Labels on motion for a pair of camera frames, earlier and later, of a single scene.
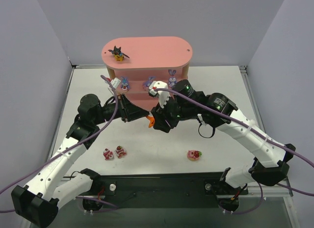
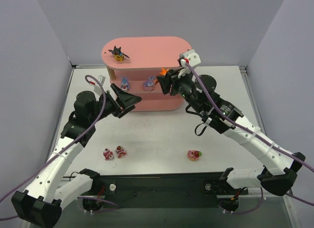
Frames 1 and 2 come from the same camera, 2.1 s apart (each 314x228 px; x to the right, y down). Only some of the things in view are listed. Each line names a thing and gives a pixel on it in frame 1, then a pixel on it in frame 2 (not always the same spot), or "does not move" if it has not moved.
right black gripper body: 168,114 -> 171,81
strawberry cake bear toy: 120,152 does not move
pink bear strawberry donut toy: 194,155 does not move
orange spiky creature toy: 151,119 -> 164,71
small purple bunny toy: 125,83 does not move
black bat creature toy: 117,54 does not move
